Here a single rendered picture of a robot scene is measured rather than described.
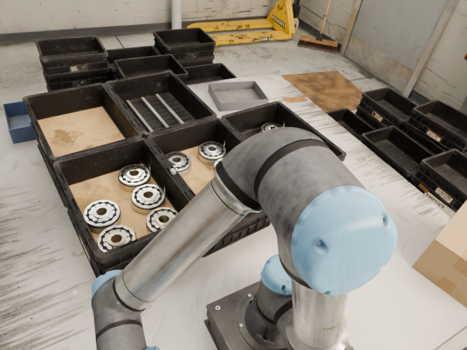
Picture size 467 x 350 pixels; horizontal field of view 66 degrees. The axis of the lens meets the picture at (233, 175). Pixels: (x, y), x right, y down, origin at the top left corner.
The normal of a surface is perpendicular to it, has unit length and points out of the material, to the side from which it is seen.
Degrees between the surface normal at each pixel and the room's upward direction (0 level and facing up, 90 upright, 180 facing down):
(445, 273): 90
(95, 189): 0
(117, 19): 90
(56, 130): 0
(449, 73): 90
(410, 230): 0
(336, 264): 80
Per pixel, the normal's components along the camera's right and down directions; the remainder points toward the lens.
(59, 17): 0.48, 0.63
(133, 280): -0.44, -0.06
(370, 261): 0.33, 0.54
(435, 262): -0.73, 0.40
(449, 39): -0.87, 0.25
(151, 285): 0.05, 0.43
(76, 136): 0.12, -0.73
